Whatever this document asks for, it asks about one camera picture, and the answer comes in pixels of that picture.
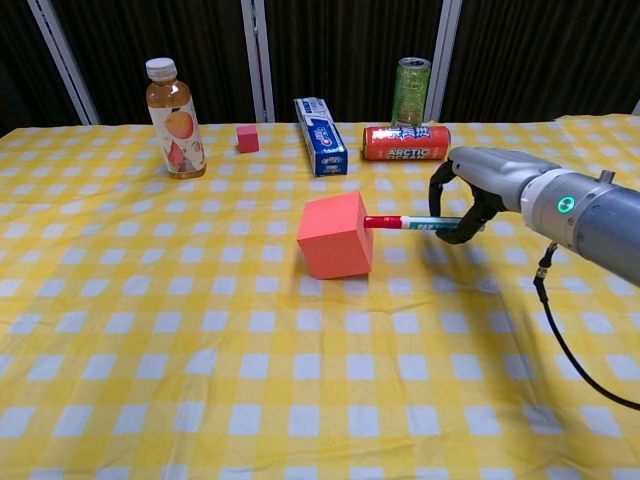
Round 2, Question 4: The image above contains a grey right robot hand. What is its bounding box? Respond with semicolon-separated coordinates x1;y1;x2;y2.
428;146;561;246

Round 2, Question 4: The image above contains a red capped marker pen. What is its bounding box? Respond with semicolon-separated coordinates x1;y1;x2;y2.
363;214;464;234

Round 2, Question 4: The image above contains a large pink cube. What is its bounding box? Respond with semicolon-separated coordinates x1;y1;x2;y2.
296;190;375;281

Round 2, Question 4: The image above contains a small pink cube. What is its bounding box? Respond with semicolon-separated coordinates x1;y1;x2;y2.
235;125;261;154

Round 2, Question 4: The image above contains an orange Arctic Ocean can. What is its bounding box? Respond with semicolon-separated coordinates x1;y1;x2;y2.
362;124;452;162

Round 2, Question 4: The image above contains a green drink can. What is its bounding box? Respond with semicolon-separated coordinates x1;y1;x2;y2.
390;56;433;128

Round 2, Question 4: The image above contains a blue white toothpaste box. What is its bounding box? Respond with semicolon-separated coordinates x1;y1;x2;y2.
293;97;349;177

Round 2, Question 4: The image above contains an orange juice plastic bottle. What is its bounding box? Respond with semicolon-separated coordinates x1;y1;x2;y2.
145;57;208;180

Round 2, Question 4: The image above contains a yellow white checked tablecloth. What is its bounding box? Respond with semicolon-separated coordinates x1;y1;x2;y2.
0;113;640;480

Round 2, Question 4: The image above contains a white metal frame post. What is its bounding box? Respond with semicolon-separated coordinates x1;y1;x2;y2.
240;0;276;124
27;0;101;126
424;0;464;124

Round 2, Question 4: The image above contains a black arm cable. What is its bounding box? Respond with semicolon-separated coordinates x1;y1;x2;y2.
532;241;640;407

